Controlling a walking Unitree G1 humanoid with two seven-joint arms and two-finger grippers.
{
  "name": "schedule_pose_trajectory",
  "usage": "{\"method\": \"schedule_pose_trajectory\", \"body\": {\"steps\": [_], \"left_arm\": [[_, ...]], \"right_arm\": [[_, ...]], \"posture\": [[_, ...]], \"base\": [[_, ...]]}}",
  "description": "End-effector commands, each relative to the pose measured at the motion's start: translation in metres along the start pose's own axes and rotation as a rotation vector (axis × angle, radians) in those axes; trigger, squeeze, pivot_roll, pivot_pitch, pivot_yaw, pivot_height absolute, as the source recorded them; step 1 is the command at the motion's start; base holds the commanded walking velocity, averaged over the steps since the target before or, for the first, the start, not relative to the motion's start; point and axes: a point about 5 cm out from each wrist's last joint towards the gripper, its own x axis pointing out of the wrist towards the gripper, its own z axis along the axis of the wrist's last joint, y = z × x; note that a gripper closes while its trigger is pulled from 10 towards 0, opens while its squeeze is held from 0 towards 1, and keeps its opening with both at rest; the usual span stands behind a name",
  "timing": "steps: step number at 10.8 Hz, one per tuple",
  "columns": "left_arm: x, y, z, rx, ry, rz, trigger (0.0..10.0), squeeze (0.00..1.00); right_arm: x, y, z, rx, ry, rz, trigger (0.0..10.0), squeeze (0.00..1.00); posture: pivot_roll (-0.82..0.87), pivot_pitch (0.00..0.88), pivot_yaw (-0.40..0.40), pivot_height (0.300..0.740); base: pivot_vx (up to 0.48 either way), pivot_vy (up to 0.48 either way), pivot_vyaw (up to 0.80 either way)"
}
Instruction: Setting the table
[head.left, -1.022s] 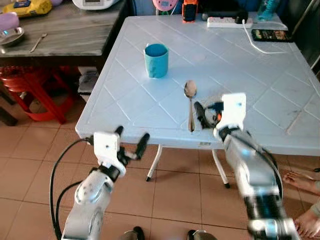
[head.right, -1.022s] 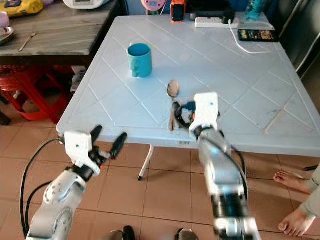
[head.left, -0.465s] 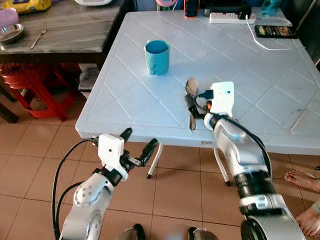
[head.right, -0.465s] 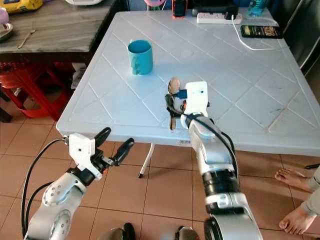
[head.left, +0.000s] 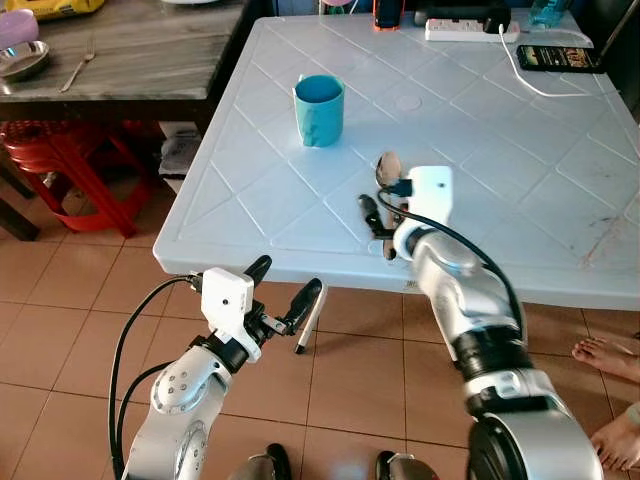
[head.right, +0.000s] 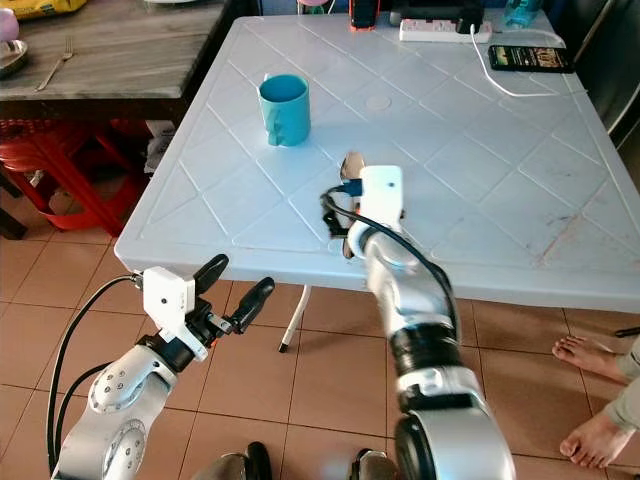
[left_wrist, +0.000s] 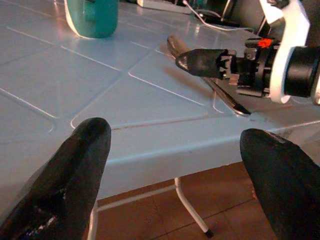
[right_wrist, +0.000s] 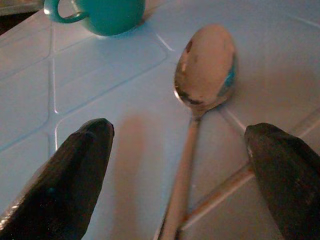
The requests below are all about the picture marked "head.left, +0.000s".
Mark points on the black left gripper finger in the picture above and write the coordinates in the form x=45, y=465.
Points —
x=303, y=305
x=258, y=270

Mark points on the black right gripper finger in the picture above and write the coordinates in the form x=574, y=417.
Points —
x=370, y=216

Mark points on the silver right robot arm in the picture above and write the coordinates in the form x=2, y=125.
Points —
x=470, y=290

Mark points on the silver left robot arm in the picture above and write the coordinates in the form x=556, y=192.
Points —
x=175, y=400

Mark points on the white table leg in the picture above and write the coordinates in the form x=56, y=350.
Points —
x=310, y=322

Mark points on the teal mug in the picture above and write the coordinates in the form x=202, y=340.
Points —
x=320, y=115

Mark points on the white plastic table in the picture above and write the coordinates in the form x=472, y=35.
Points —
x=480, y=150

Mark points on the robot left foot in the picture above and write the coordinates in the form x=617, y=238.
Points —
x=262, y=465

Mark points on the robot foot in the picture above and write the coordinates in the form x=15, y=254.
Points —
x=262, y=465
x=400, y=468

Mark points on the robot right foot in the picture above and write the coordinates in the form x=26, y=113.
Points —
x=400, y=468

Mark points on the red cased phone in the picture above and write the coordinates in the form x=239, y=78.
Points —
x=388, y=12

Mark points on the white power strip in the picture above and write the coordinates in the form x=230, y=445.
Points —
x=460, y=30

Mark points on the red plastic stool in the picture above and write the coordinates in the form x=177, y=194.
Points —
x=60, y=150

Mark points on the black plug adapter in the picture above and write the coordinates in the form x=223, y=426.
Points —
x=497, y=18

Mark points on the black smartphone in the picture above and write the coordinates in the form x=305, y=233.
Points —
x=558, y=58

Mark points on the dark wooden table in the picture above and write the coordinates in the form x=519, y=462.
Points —
x=150, y=50

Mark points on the bare human foot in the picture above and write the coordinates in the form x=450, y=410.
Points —
x=605, y=358
x=618, y=440

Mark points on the teal translucent container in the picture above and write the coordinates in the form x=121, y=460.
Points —
x=548, y=12

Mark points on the metal fork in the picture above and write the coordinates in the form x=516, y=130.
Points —
x=78, y=66

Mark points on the dark grey cabinet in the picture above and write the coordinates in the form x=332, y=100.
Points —
x=615, y=40

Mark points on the steel plate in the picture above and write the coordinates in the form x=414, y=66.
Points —
x=20, y=62

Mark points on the yellow kitchen wipes pack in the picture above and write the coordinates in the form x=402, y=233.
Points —
x=50, y=6

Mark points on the lilac plastic bowl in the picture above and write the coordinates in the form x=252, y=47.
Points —
x=15, y=28

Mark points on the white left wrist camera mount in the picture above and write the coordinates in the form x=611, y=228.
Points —
x=225, y=298

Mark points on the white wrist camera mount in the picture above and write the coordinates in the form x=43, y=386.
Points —
x=225, y=298
x=430, y=195

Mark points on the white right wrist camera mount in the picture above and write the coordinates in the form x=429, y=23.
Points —
x=430, y=195

